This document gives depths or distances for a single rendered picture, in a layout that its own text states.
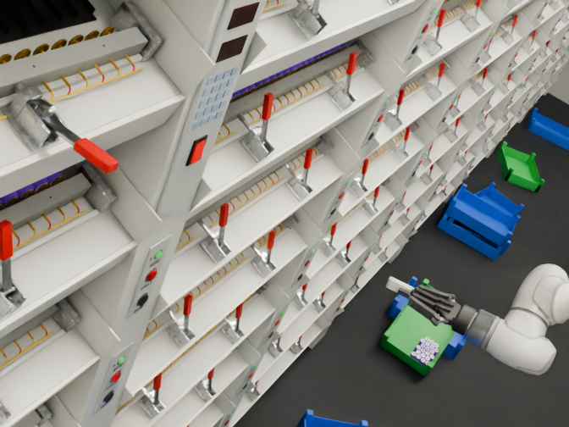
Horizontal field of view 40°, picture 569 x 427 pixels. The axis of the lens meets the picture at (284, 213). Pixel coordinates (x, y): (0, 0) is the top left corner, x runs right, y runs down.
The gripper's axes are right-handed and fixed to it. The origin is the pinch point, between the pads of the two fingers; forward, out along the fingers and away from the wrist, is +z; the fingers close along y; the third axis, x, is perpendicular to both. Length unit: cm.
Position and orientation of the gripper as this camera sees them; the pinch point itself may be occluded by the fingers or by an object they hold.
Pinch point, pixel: (400, 287)
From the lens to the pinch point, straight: 209.1
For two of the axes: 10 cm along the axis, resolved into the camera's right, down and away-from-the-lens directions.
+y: 4.9, -4.0, 7.7
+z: -8.5, -4.2, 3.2
